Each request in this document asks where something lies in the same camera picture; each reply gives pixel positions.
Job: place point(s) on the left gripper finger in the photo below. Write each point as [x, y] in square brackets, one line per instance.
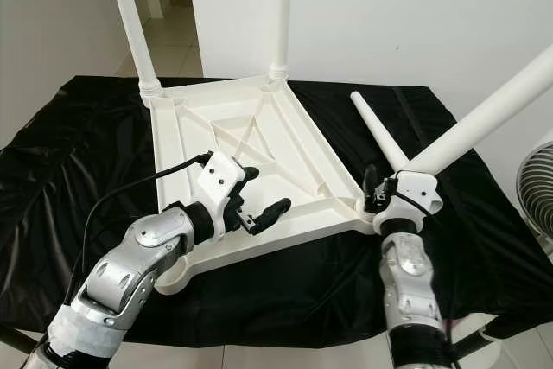
[249, 175]
[269, 213]

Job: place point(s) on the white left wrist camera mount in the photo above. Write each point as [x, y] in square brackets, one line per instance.
[220, 179]

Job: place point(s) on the white plastic table top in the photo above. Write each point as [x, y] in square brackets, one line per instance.
[225, 127]

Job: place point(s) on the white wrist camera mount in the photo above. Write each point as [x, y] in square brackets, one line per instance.
[220, 179]
[419, 187]

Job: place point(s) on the white round plastic object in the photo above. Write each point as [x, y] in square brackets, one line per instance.
[501, 327]

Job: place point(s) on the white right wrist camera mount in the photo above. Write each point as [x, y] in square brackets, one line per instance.
[419, 187]

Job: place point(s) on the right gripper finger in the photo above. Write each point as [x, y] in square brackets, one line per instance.
[370, 181]

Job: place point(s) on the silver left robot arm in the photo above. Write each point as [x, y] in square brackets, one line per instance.
[138, 265]

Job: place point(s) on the white plastic table leg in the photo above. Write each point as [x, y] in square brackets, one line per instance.
[134, 23]
[279, 15]
[484, 123]
[376, 127]

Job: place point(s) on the black table cloth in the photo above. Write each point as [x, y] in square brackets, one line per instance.
[52, 213]

